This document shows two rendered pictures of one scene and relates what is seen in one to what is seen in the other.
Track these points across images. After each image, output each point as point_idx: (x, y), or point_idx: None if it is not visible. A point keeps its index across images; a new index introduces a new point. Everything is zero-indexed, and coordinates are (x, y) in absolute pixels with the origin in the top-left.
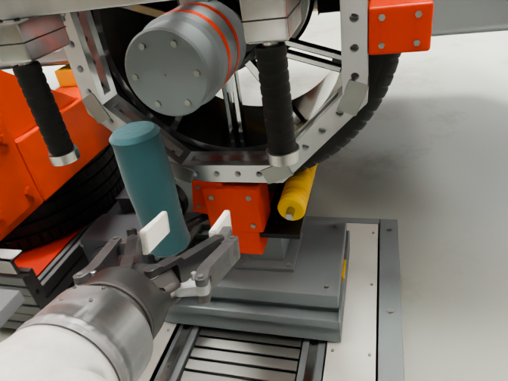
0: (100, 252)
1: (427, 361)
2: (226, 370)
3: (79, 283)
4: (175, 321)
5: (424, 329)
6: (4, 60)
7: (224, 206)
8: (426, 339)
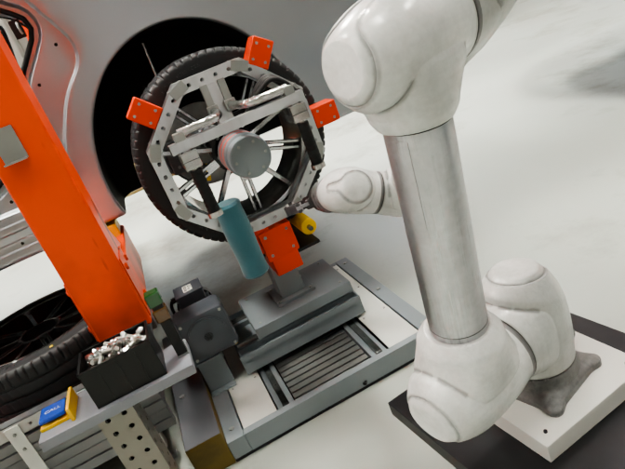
0: (290, 206)
1: (413, 301)
2: (312, 366)
3: (299, 205)
4: (257, 367)
5: (401, 293)
6: (189, 168)
7: (273, 240)
8: (405, 295)
